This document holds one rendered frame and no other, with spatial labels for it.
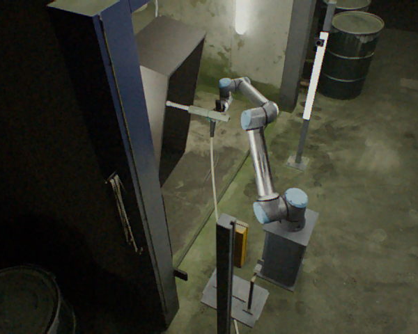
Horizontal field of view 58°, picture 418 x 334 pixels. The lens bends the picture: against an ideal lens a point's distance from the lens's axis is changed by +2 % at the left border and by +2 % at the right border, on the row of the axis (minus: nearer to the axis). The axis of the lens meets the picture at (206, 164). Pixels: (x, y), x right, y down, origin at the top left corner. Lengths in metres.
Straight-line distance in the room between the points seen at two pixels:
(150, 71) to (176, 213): 1.62
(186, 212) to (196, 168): 0.58
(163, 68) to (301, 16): 2.18
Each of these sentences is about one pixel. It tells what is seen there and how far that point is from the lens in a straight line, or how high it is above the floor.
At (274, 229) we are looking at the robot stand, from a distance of 2.60.
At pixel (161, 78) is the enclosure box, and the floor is 1.61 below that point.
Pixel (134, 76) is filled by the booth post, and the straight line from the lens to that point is 1.43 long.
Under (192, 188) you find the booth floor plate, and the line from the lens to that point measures 3.61.
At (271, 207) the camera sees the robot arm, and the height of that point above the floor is 0.90.
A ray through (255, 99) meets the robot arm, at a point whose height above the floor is 1.28.
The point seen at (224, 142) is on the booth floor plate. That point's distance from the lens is 4.10.
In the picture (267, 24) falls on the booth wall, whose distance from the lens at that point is 4.24.
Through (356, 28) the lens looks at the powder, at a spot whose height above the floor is 0.86.
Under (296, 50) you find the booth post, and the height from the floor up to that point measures 0.81.
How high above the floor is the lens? 2.74
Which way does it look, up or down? 45 degrees down
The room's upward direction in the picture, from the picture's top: 2 degrees counter-clockwise
